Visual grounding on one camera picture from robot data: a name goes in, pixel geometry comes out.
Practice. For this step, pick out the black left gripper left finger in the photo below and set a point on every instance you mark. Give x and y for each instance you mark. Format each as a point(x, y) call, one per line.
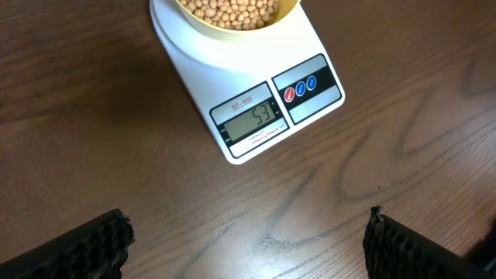
point(96, 249)

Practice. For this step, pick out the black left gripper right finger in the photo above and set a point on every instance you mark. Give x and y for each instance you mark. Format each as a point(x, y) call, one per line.
point(393, 251)

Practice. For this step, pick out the white digital kitchen scale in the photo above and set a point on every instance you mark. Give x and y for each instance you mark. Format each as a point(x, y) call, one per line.
point(253, 92)

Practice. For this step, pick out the yellow plastic bowl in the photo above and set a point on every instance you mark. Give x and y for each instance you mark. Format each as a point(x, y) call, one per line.
point(285, 8)

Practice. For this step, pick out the soybeans in bowl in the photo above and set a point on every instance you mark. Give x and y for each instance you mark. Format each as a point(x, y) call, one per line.
point(233, 14)

